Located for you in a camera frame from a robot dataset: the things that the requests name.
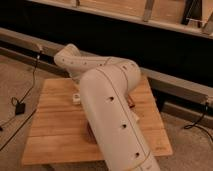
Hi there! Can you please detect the white plastic bottle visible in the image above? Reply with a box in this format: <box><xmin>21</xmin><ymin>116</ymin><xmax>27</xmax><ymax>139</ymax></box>
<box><xmin>72</xmin><ymin>93</ymin><xmax>81</xmax><ymax>105</ymax></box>

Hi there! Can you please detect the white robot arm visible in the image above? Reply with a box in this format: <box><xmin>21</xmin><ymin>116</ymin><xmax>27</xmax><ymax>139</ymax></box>
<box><xmin>54</xmin><ymin>44</ymin><xmax>161</xmax><ymax>171</ymax></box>

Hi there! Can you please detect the dark red chip bag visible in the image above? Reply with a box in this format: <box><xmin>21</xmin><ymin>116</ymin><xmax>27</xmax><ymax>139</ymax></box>
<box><xmin>127</xmin><ymin>96</ymin><xmax>135</xmax><ymax>108</ymax></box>

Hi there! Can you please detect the white sponge block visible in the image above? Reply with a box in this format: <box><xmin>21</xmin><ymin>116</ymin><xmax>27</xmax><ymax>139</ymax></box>
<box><xmin>133</xmin><ymin>114</ymin><xmax>140</xmax><ymax>123</ymax></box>

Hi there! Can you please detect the dark brown bowl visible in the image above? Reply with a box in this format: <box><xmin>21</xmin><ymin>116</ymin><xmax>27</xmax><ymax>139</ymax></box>
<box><xmin>87</xmin><ymin>123</ymin><xmax>97</xmax><ymax>144</ymax></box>

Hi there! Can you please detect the wooden table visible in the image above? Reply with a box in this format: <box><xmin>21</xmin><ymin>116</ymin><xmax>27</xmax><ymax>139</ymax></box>
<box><xmin>22</xmin><ymin>77</ymin><xmax>173</xmax><ymax>165</ymax></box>

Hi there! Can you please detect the black power adapter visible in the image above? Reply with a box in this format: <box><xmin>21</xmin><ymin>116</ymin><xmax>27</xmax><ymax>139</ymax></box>
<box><xmin>15</xmin><ymin>103</ymin><xmax>26</xmax><ymax>115</ymax></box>

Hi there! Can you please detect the black cable at right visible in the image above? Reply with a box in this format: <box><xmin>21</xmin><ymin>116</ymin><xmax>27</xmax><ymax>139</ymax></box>
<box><xmin>182</xmin><ymin>102</ymin><xmax>213</xmax><ymax>141</ymax></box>

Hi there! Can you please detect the black cable on floor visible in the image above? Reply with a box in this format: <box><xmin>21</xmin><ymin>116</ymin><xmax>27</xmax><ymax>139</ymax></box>
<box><xmin>0</xmin><ymin>44</ymin><xmax>45</xmax><ymax>152</ymax></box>

